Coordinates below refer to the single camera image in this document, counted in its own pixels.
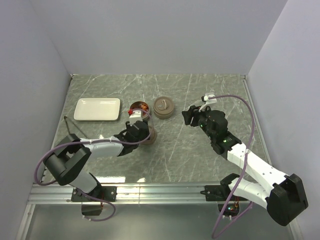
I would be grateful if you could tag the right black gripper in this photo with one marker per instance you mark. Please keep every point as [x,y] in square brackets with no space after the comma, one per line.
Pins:
[194,112]

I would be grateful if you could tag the brown tin lid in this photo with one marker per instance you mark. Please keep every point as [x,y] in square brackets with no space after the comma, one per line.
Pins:
[163,102]
[152,138]

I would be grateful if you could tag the metal food tongs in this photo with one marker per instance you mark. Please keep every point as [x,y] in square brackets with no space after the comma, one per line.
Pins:
[67,121]

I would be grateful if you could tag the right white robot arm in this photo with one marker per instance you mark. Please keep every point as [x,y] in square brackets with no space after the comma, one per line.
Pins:
[282,195]

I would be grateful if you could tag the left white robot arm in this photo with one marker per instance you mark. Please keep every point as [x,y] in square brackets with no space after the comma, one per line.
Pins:
[68,159]

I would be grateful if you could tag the right round metal tin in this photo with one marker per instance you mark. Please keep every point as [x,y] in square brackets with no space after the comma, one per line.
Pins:
[163,114]

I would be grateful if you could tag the round metal tin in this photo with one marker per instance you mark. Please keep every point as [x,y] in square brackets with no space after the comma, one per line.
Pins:
[134,105]
[163,114]

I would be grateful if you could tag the left round metal tin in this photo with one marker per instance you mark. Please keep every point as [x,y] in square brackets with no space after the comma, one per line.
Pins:
[134,105]

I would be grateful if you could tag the white square plate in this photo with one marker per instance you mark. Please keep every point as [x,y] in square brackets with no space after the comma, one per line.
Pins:
[97,109]

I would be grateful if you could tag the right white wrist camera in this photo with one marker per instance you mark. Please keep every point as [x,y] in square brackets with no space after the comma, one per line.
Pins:
[208,101]

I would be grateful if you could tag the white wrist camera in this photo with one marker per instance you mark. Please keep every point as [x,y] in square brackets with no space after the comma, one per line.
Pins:
[135,115]
[208,101]

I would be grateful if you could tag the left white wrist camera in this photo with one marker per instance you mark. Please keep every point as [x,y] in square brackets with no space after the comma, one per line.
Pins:
[135,115]

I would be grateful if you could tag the aluminium frame rail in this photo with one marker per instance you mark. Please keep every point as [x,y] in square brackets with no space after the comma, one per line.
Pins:
[142,211]

